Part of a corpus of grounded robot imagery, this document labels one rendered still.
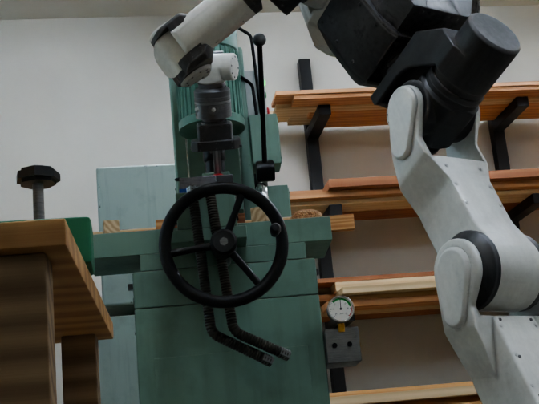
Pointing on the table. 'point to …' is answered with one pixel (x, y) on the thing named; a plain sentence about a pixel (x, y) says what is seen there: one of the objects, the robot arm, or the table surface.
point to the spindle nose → (212, 161)
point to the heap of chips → (306, 214)
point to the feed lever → (265, 174)
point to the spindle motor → (186, 108)
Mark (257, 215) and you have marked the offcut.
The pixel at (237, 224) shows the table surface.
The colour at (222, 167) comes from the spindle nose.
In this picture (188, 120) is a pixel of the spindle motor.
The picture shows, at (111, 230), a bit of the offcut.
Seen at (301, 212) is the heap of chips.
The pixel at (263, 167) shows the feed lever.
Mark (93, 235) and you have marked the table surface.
